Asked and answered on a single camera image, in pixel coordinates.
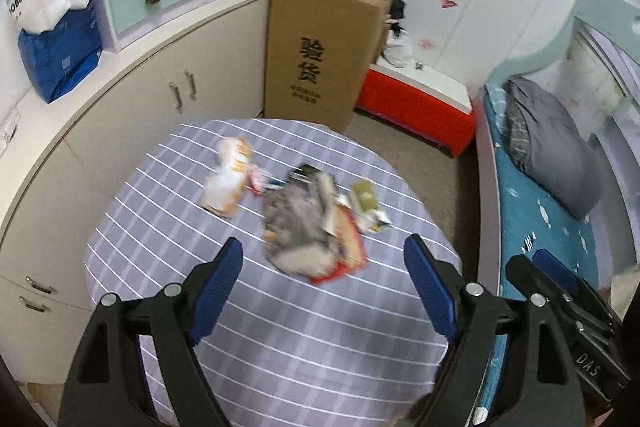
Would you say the blue bag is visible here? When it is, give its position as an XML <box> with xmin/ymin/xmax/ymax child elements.
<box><xmin>17</xmin><ymin>0</ymin><xmax>103</xmax><ymax>104</ymax></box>

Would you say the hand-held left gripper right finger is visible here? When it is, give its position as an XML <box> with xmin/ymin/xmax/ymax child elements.
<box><xmin>403</xmin><ymin>233</ymin><xmax>586</xmax><ymax>427</ymax></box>

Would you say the grey duvet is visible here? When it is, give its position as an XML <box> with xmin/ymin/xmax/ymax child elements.
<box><xmin>505</xmin><ymin>74</ymin><xmax>608</xmax><ymax>220</ymax></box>

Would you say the person's right forearm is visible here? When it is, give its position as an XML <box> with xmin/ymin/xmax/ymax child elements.
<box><xmin>597</xmin><ymin>404</ymin><xmax>633</xmax><ymax>427</ymax></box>

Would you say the tall cardboard box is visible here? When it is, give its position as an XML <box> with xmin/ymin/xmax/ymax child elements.
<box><xmin>263</xmin><ymin>0</ymin><xmax>393</xmax><ymax>134</ymax></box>

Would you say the white plastic bag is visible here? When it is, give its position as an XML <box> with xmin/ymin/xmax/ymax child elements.
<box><xmin>382</xmin><ymin>29</ymin><xmax>416</xmax><ymax>68</ymax></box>

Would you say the grey checkered tablecloth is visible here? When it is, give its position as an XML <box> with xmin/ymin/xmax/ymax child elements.
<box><xmin>84</xmin><ymin>118</ymin><xmax>463</xmax><ymax>427</ymax></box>

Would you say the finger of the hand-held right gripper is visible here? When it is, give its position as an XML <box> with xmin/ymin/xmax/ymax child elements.
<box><xmin>533</xmin><ymin>248</ymin><xmax>618</xmax><ymax>329</ymax></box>
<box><xmin>505</xmin><ymin>255</ymin><xmax>616</xmax><ymax>345</ymax></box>

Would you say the red bench with white top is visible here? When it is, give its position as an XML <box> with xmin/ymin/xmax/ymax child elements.
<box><xmin>355</xmin><ymin>57</ymin><xmax>476</xmax><ymax>158</ymax></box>

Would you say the teal patterned bedsheet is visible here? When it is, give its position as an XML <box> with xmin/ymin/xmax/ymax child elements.
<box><xmin>480</xmin><ymin>84</ymin><xmax>616</xmax><ymax>413</ymax></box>

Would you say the orange snack packet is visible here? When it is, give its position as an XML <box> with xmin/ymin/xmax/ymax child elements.
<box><xmin>202</xmin><ymin>136</ymin><xmax>255</xmax><ymax>219</ymax></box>

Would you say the teal bunk bed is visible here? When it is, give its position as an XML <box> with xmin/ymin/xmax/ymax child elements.
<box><xmin>475</xmin><ymin>0</ymin><xmax>640</xmax><ymax>427</ymax></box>

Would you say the teal plaid pillow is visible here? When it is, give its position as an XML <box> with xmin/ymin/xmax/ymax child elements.
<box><xmin>484</xmin><ymin>83</ymin><xmax>516</xmax><ymax>148</ymax></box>

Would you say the white curved cabinet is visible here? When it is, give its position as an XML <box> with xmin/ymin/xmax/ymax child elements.
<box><xmin>0</xmin><ymin>0</ymin><xmax>273</xmax><ymax>388</ymax></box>

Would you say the red white small wrapper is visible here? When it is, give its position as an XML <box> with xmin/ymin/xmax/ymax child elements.
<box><xmin>249</xmin><ymin>164</ymin><xmax>283</xmax><ymax>195</ymax></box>

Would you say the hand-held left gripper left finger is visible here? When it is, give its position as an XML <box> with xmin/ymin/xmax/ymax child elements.
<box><xmin>59</xmin><ymin>237</ymin><xmax>246</xmax><ymax>427</ymax></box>

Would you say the green wrapper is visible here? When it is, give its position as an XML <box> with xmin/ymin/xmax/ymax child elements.
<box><xmin>347</xmin><ymin>179</ymin><xmax>391</xmax><ymax>235</ymax></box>

